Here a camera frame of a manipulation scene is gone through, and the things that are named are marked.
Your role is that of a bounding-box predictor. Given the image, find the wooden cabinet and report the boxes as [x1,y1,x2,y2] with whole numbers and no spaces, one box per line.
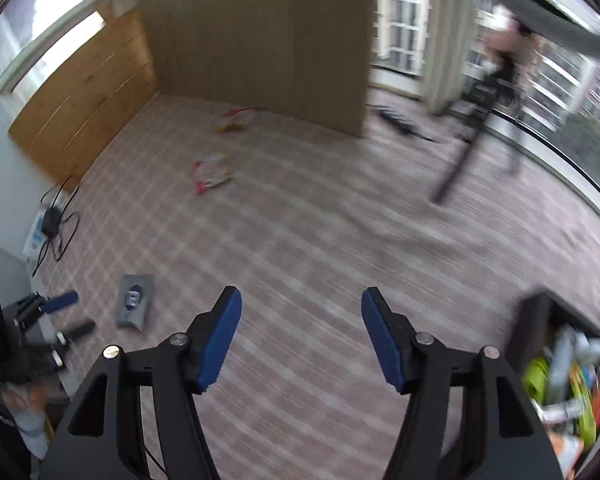
[7,2,158,193]

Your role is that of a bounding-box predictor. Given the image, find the white power strip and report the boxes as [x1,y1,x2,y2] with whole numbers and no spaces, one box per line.
[22,210,51,262]

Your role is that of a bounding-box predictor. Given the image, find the yellow snack packet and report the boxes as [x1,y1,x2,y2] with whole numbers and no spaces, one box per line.
[216,106,261,133]

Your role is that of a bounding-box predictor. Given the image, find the beige wardrobe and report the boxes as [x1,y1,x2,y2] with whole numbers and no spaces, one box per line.
[130,0,378,138]

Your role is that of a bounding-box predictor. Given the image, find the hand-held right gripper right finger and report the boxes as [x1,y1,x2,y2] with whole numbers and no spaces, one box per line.
[361,286,566,480]

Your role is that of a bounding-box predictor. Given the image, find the black adapter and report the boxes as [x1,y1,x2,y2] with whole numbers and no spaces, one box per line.
[41,207,62,236]

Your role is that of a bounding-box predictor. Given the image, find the curved bay window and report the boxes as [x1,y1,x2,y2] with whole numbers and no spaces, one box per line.
[462,0,600,233]

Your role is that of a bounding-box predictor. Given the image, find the red white snack packet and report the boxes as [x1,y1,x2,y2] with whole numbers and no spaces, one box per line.
[191,154,234,195]

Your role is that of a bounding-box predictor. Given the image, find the green snack bag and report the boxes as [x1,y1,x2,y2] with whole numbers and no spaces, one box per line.
[524,357,551,403]

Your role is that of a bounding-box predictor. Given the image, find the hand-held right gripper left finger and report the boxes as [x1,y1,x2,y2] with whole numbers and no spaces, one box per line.
[39,285,244,480]

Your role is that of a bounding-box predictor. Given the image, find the person's left forearm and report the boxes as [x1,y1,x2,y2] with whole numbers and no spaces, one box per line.
[2,382,56,461]

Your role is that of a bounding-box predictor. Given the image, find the blue white packet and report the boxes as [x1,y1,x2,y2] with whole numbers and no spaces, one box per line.
[552,327,600,401]

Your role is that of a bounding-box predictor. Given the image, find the black adapter cables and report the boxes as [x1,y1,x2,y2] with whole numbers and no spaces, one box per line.
[27,175,82,277]

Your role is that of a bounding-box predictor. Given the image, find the small window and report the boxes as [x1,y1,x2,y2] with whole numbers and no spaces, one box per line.
[0,0,107,95]

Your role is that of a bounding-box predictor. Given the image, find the beige curtain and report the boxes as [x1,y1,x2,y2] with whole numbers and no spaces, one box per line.
[420,0,487,116]

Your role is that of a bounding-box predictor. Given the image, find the orange white cardboard box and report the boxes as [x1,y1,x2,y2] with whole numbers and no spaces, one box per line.
[550,432,587,472]

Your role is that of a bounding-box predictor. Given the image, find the grey packet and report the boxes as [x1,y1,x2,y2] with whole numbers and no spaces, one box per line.
[115,274,156,332]

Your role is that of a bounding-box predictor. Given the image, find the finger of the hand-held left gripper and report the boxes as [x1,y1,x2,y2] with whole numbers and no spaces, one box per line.
[25,321,97,367]
[12,291,80,331]

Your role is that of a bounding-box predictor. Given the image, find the black comb-like object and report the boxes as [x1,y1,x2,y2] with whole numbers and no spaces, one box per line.
[374,104,437,144]

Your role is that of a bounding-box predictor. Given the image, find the white framed glass door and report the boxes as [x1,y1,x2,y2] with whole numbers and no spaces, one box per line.
[374,0,433,75]

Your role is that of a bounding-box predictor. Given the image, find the black tripod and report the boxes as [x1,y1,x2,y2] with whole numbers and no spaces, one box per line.
[430,25,536,206]

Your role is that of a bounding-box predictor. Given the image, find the black storage container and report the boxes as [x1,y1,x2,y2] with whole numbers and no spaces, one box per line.
[505,292,600,477]

